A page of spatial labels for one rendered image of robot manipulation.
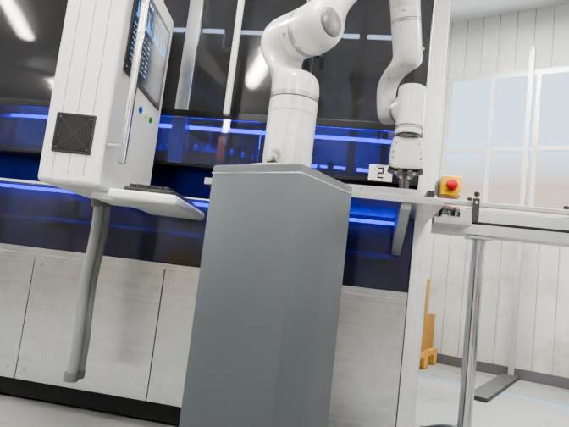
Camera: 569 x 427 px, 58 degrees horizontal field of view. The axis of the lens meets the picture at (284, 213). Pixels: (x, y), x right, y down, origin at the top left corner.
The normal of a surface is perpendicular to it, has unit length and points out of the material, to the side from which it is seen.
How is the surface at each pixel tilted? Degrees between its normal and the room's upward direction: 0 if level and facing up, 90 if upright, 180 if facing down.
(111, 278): 90
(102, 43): 90
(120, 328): 90
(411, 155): 93
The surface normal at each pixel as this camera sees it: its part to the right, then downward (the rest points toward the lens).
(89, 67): -0.02, -0.11
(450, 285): -0.54, -0.15
